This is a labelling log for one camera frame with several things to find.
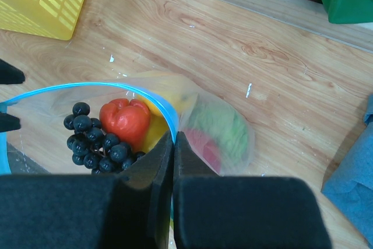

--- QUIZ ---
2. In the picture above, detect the clear zip top bag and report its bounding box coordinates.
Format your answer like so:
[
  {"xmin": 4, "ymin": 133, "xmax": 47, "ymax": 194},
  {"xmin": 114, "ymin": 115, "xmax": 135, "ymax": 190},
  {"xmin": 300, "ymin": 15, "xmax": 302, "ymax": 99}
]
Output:
[{"xmin": 1, "ymin": 74, "xmax": 249, "ymax": 176}]

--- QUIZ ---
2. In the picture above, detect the green cabbage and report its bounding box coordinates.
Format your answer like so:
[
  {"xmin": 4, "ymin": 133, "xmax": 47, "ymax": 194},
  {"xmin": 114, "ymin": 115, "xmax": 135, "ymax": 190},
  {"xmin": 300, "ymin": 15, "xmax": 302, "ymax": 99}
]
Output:
[{"xmin": 186, "ymin": 96, "xmax": 255, "ymax": 169}]

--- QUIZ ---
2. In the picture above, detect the black grape bunch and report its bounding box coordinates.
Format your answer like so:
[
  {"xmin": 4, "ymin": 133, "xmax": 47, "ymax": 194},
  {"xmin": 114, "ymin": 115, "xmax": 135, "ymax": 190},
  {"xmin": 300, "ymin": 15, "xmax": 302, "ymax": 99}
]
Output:
[{"xmin": 64, "ymin": 101, "xmax": 146, "ymax": 174}]

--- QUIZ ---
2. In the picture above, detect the orange yellow mango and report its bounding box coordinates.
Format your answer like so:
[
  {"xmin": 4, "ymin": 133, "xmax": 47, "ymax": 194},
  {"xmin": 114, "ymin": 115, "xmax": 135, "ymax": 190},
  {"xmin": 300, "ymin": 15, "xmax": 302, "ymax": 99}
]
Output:
[{"xmin": 136, "ymin": 71, "xmax": 197, "ymax": 115}]

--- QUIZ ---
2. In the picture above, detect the red pomegranate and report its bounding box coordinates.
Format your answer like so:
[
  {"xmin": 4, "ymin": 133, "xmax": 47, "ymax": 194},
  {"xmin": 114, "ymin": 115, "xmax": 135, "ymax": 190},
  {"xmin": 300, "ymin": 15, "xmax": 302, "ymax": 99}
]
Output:
[{"xmin": 184, "ymin": 129, "xmax": 221, "ymax": 174}]

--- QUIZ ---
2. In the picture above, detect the wooden rack tray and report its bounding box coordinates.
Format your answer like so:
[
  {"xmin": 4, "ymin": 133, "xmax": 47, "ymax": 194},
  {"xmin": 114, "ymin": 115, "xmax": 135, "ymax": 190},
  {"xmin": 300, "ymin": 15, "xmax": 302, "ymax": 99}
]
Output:
[{"xmin": 221, "ymin": 0, "xmax": 372, "ymax": 53}]

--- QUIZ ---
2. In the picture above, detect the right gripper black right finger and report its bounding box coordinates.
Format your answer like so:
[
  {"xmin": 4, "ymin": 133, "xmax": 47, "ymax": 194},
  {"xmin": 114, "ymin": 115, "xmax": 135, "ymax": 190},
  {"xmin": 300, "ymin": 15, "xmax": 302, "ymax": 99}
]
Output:
[{"xmin": 173, "ymin": 132, "xmax": 332, "ymax": 248}]

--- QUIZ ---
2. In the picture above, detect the red apple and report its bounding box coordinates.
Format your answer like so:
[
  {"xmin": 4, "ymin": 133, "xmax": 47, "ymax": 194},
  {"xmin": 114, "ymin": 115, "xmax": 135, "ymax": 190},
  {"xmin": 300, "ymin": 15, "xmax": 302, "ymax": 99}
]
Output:
[{"xmin": 99, "ymin": 99, "xmax": 151, "ymax": 150}]

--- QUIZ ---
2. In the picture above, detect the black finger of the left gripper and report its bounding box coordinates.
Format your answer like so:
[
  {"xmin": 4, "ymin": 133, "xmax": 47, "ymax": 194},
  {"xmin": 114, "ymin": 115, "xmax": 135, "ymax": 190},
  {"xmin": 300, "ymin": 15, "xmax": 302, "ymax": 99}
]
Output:
[
  {"xmin": 0, "ymin": 59, "xmax": 25, "ymax": 85},
  {"xmin": 0, "ymin": 113, "xmax": 21, "ymax": 132}
]

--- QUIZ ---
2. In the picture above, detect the blue crumpled cloth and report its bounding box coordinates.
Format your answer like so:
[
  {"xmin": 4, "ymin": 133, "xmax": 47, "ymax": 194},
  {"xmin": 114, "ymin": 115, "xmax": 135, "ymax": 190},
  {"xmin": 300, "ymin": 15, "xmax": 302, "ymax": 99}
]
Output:
[{"xmin": 322, "ymin": 96, "xmax": 372, "ymax": 248}]

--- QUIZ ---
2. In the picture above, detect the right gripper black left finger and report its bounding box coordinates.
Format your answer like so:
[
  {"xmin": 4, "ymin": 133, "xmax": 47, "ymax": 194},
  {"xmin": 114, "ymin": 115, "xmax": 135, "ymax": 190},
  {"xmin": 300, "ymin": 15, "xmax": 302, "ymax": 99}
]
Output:
[{"xmin": 1, "ymin": 133, "xmax": 174, "ymax": 248}]

